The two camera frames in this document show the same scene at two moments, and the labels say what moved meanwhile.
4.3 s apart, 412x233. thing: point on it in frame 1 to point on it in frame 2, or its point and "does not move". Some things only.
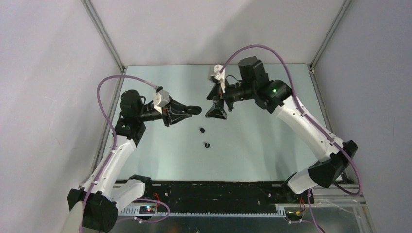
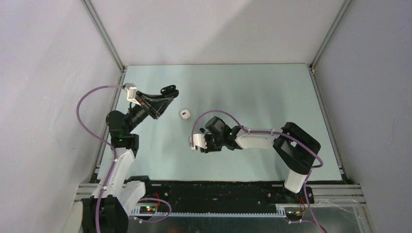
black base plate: x=258 y=196 does not move
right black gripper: x=217 y=110 to x=209 y=148
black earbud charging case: x=194 y=109 to x=170 y=91
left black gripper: x=174 y=112 to x=155 y=107
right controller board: x=295 y=215 does not move
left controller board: x=147 y=209 does not move
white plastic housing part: x=220 y=77 to x=199 y=141
